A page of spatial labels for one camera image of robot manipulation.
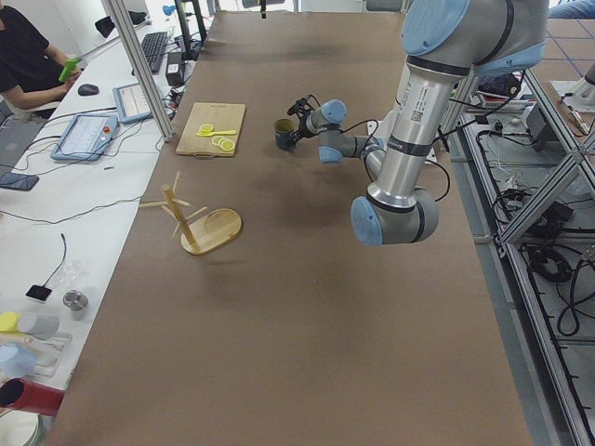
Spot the black smartphone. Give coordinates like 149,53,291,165
0,172,39,191

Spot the aluminium frame post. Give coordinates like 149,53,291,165
105,0,174,142

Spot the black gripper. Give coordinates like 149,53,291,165
259,0,312,152

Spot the blue teach pendant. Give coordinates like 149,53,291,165
50,113,119,162
112,83,152,125

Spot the light blue cup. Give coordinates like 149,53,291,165
1,343,37,378

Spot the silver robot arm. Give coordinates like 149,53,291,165
278,1,549,245

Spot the wooden cutting board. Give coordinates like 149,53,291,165
176,102,246,157

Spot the grey cup lying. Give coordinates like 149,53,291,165
17,312,60,339

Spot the black power adapter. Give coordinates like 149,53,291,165
165,52,185,86

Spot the far blue teach pendant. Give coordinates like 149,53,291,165
112,83,152,125

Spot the black keyboard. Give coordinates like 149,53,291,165
141,32,169,73

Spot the wooden cup rack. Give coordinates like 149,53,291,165
139,171,243,256

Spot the yellow cup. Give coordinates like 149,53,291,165
0,311,20,334

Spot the green toy gun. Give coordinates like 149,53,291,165
58,57,82,83

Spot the yellow toy knife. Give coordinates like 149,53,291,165
195,130,237,138

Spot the small black square pad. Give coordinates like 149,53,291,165
25,284,52,302

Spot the near blue teach pendant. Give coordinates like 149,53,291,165
50,113,119,162

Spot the red cylinder bottle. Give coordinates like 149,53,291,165
1,378,65,416

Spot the black computer mouse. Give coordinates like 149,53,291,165
77,84,99,97

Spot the person in black shirt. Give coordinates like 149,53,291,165
1,5,82,110

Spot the white camera pillar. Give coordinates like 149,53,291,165
378,111,439,165

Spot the dark teal cup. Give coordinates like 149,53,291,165
273,118,295,151

